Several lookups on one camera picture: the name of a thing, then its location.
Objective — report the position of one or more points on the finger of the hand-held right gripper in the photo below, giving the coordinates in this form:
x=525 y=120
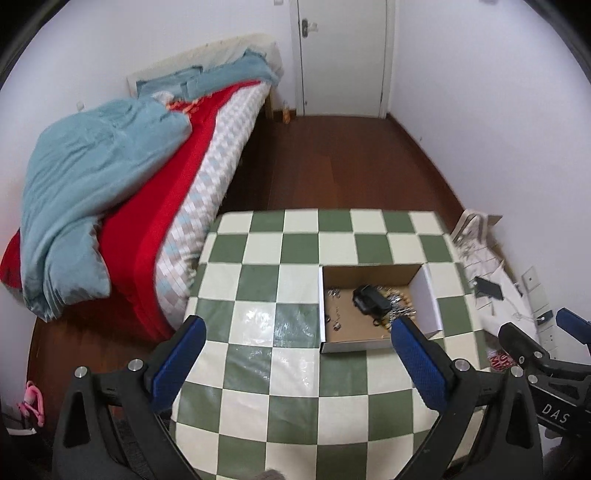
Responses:
x=519 y=344
x=572 y=323

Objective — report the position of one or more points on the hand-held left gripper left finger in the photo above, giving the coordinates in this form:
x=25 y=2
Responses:
x=178 y=357

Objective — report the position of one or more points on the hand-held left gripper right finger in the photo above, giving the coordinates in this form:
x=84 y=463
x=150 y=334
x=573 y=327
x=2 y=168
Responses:
x=418 y=364

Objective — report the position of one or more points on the white cardboard box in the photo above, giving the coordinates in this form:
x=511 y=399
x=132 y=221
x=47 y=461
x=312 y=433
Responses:
x=351 y=327

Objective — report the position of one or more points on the black smart watch band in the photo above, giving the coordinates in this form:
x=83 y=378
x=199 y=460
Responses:
x=369 y=300

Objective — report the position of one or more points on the red white plastic bag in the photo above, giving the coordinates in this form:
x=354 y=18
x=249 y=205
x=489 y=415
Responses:
x=499 y=360

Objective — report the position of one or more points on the black charger plug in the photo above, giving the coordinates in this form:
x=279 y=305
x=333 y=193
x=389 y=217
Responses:
x=545 y=317

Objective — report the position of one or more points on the black smartphone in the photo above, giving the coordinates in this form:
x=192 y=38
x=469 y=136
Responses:
x=488 y=288

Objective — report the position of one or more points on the green white checkered tablecloth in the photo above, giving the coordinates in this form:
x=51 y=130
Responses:
x=258 y=369

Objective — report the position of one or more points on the white quilted bag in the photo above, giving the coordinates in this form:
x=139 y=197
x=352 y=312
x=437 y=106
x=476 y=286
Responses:
x=489 y=258

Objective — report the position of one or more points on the bed with red cover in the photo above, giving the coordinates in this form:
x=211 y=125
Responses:
x=138 y=244

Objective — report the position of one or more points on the pink plastic object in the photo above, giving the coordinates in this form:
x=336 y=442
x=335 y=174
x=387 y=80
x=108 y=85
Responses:
x=32 y=406

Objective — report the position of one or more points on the grey diamond pattern mattress cover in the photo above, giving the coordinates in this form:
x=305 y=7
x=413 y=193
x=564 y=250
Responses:
x=203 y=198

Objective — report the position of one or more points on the light blue blanket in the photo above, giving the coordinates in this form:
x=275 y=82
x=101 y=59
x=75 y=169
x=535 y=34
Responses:
x=87 y=194

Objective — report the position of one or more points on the small orange bottle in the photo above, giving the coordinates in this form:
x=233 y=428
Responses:
x=286 y=115

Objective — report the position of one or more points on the light blue pillow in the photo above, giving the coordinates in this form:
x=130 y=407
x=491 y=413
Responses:
x=221 y=76

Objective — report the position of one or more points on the beige bed headboard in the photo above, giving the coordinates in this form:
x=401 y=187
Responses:
x=203 y=50

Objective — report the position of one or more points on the white door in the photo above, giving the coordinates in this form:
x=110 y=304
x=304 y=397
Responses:
x=341 y=55

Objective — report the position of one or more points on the white wall socket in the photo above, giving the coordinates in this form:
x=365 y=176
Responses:
x=534 y=288

